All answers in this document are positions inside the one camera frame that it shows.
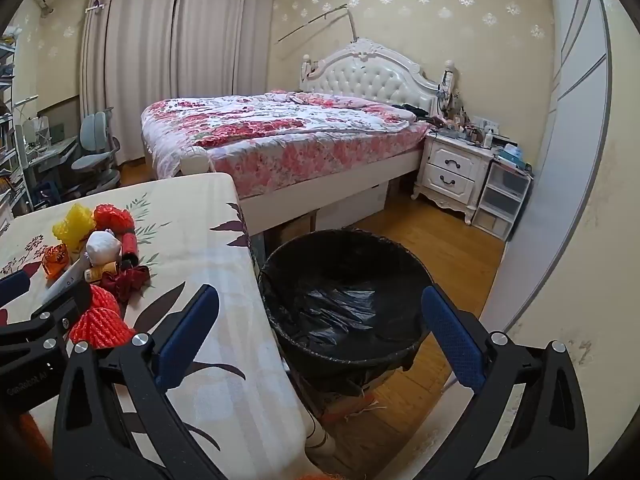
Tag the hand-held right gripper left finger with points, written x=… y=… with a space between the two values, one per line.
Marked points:
x=187 y=332

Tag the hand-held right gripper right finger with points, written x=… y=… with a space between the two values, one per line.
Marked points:
x=452 y=340

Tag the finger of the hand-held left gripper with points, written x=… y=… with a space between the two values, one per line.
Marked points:
x=12 y=285
x=70 y=305

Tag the white tube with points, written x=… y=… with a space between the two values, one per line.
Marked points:
x=65 y=277

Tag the small yellow bottle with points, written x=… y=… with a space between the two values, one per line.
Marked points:
x=100 y=272

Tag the orange plastic wrapper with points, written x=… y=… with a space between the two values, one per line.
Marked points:
x=56 y=260

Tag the dark red ribbon bow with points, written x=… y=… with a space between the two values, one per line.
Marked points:
x=127 y=282

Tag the white plastic bag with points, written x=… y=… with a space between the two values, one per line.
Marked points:
x=102 y=247

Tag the yellow foam fruit net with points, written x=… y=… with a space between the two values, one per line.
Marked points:
x=75 y=225

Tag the red bottle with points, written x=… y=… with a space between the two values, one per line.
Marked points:
x=130 y=245

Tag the red plastic bag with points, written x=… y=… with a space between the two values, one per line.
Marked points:
x=112 y=217

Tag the black trash bin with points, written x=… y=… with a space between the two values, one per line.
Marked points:
x=345 y=305

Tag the orange cloth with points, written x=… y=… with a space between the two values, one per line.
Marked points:
x=37 y=440

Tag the floral tablecloth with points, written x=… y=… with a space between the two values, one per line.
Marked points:
x=190 y=240

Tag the white bookshelf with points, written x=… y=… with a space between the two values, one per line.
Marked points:
x=7 y=160

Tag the cardboard box with orange print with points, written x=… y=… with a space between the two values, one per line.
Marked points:
x=345 y=405

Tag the grey study desk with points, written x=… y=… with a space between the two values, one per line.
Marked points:
x=52 y=152

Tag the blue-grey desk chair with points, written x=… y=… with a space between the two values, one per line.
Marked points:
x=95 y=160

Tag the plastic drawer unit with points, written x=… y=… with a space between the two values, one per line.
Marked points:
x=500 y=200

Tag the brown cardboard box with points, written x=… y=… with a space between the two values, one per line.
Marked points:
x=295 y=230

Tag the white storage box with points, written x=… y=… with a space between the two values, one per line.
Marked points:
x=350 y=205

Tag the white nightstand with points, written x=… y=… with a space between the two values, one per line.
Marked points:
x=455 y=170

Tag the teal tissue box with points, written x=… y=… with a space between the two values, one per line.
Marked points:
x=510 y=152

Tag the cluster of toiletry bottles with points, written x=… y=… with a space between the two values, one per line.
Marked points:
x=465 y=130

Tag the white wardrobe door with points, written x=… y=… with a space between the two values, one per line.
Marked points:
x=565 y=160

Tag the pink floral quilt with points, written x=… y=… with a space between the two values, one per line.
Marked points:
x=280 y=130

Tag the dark clothing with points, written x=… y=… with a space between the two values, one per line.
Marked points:
x=412 y=109

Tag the beige curtain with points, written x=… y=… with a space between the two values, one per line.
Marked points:
x=220 y=35
x=135 y=60

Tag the white bed with tufted headboard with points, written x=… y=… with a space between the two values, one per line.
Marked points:
x=370 y=77

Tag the thin rod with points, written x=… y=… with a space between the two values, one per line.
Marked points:
x=312 y=22

